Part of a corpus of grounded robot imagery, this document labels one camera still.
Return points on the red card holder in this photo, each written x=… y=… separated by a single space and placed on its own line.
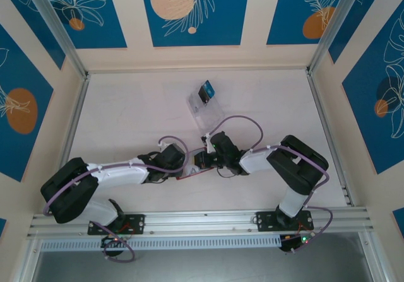
x=192 y=174

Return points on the black credit card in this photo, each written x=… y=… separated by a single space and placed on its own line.
x=203 y=95

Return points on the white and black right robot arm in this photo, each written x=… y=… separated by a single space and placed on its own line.
x=255 y=163

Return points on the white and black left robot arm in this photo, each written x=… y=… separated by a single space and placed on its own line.
x=120 y=174

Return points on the clear acrylic card stand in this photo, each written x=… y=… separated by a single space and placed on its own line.
x=205 y=115

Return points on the black left controller board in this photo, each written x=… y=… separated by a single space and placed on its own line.
x=110 y=241

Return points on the black controller board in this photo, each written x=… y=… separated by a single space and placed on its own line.
x=295 y=242
x=110 y=241

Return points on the black right controller board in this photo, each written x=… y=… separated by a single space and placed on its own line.
x=295 y=242

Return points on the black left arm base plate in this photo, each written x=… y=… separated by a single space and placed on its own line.
x=137 y=223

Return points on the aluminium mounting rail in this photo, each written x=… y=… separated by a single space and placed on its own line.
x=205 y=220

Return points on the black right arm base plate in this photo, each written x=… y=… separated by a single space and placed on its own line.
x=265 y=220

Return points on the aluminium side rail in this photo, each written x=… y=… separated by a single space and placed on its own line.
x=79 y=105
x=328 y=137

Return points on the blue floral wall panel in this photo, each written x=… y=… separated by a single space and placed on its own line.
x=25 y=20
x=369 y=17
x=94 y=17
x=19 y=83
x=363 y=121
x=221 y=26
x=284 y=17

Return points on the aluminium frame post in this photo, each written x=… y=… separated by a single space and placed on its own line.
x=344 y=20
x=57 y=26

